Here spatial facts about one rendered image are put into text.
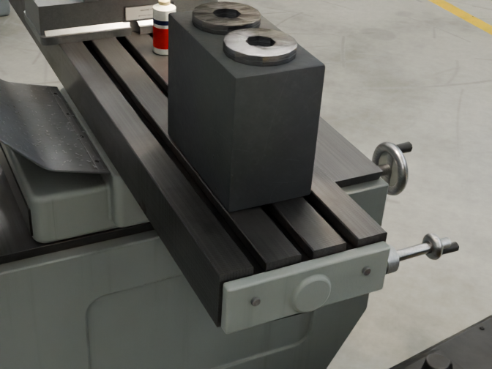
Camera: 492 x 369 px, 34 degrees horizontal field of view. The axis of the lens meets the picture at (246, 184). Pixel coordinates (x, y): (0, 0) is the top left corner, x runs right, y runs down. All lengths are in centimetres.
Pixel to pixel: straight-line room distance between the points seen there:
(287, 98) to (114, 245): 49
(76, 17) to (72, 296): 50
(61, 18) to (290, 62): 62
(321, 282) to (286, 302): 5
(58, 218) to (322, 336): 67
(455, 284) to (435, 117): 112
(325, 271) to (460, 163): 222
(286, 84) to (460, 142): 239
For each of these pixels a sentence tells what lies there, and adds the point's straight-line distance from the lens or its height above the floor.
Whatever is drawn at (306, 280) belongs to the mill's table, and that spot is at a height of 92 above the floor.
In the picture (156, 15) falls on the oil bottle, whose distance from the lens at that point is 141.
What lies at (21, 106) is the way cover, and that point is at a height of 89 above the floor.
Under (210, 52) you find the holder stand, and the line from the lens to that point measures 98.
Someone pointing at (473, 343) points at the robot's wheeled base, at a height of 59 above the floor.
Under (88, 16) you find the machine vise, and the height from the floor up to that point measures 98.
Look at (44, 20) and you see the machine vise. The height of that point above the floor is 99.
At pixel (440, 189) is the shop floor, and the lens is 295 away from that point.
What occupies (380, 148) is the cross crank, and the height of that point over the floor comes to 68.
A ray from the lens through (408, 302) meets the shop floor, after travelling 241.
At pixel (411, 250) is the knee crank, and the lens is 169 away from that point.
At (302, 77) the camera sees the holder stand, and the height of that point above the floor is 112.
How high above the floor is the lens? 151
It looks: 32 degrees down
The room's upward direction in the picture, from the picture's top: 4 degrees clockwise
